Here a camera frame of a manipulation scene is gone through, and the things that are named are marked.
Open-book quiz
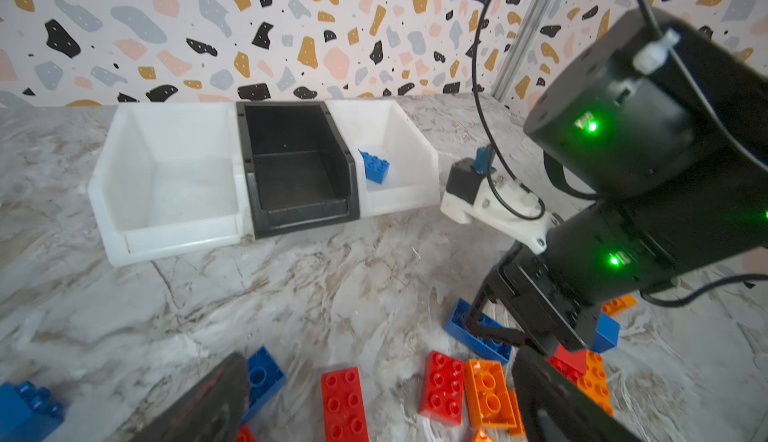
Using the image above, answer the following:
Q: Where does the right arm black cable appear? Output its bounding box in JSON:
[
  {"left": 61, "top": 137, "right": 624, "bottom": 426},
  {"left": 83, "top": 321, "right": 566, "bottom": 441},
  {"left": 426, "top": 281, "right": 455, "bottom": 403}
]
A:
[{"left": 470, "top": 0, "right": 768, "bottom": 308}]

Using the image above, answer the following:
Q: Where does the orange long lego brick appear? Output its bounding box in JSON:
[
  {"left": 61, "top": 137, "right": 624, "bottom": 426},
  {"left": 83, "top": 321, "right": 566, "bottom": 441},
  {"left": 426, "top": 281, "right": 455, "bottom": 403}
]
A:
[{"left": 464, "top": 359, "right": 519, "bottom": 429}]

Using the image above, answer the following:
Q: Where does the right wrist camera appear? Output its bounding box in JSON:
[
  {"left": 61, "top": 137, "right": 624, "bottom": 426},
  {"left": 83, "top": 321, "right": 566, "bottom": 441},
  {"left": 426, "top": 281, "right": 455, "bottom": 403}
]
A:
[{"left": 440, "top": 148, "right": 559, "bottom": 254}]

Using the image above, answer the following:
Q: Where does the right white bin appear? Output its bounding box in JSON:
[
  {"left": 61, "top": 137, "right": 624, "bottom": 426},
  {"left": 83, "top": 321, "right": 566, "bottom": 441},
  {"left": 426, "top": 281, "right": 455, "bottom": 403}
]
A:
[{"left": 326, "top": 99, "right": 440, "bottom": 218}]

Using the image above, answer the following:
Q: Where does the blue long lego brick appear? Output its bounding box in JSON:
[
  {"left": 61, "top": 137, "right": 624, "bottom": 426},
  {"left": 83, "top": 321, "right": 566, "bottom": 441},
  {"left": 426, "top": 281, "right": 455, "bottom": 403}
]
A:
[{"left": 444, "top": 298, "right": 513, "bottom": 365}]

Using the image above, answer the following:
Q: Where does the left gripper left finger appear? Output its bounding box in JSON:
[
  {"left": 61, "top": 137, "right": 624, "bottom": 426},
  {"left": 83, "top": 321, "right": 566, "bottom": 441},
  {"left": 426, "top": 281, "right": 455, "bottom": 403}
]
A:
[{"left": 132, "top": 352, "right": 248, "bottom": 442}]

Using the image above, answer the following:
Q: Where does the right corner aluminium post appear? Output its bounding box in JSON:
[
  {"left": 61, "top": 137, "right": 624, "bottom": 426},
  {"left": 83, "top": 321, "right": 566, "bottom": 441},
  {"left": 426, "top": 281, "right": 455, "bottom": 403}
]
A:
[{"left": 492, "top": 0, "right": 555, "bottom": 102}]

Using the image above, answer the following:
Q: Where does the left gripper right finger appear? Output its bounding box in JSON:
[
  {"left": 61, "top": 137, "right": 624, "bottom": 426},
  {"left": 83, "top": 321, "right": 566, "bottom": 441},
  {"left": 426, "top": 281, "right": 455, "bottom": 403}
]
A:
[{"left": 512, "top": 347, "right": 640, "bottom": 442}]

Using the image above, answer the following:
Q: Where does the small red lego brick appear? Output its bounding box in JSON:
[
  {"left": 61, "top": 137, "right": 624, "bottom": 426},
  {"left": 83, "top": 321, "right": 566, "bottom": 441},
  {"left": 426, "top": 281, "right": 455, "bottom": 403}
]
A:
[{"left": 235, "top": 424, "right": 256, "bottom": 442}]

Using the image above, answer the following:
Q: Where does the red square lego brick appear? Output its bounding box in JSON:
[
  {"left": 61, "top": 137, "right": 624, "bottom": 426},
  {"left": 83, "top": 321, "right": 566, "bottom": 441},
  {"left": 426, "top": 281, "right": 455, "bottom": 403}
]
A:
[{"left": 418, "top": 351, "right": 465, "bottom": 427}]

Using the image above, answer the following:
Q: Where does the small blue lego brick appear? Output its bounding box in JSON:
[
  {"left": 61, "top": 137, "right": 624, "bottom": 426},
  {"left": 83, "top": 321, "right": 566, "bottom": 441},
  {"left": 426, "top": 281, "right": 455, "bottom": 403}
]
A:
[{"left": 591, "top": 313, "right": 620, "bottom": 354}]

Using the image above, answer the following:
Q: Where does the white bin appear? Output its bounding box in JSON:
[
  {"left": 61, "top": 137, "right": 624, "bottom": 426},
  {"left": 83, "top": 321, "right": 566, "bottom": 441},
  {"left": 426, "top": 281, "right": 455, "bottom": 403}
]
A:
[
  {"left": 326, "top": 99, "right": 440, "bottom": 218},
  {"left": 88, "top": 102, "right": 250, "bottom": 267}
]

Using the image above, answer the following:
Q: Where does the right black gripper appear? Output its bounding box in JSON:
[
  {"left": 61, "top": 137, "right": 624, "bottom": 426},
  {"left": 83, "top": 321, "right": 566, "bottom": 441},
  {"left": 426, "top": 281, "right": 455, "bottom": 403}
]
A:
[{"left": 465, "top": 243, "right": 601, "bottom": 355}]

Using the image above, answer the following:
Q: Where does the black middle bin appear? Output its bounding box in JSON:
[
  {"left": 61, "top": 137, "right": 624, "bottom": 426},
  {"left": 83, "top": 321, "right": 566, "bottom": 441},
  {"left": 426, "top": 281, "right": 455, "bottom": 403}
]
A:
[{"left": 236, "top": 101, "right": 360, "bottom": 238}]

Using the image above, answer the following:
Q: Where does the left white bin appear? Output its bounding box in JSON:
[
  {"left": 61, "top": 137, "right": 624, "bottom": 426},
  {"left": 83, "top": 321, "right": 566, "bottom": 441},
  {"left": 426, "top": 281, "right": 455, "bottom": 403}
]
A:
[{"left": 88, "top": 102, "right": 250, "bottom": 267}]

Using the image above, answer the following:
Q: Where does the blue lego brick pair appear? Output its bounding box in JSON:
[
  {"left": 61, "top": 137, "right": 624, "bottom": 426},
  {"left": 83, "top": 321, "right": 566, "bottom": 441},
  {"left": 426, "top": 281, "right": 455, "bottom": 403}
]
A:
[{"left": 360, "top": 151, "right": 390, "bottom": 185}]

